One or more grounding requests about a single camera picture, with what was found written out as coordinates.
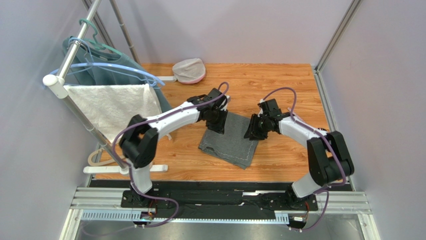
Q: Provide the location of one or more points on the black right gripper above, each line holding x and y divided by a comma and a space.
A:
256, 126

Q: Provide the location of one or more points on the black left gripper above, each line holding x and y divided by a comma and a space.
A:
219, 128

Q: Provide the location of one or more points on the grey cloth napkin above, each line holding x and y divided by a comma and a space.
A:
231, 146

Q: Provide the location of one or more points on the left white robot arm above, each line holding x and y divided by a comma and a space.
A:
138, 142

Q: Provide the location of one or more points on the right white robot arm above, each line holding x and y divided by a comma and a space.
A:
329, 160

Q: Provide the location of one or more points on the white mesh cap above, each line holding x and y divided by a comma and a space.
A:
189, 71

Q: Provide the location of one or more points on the white towel on hanger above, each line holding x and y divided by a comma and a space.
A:
110, 107

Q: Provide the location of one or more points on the white clothes rack base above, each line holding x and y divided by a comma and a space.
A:
161, 168

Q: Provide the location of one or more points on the teal shirt on hanger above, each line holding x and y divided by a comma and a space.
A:
110, 66

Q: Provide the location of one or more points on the green hanger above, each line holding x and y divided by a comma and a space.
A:
96, 44

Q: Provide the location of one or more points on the beige wooden hanger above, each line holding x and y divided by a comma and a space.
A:
95, 159

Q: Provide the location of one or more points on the light blue hanger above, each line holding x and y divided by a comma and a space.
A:
106, 70

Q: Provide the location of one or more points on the black mounting rail plate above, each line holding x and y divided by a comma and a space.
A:
211, 200

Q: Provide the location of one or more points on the aluminium frame rail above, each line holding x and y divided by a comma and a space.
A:
97, 204

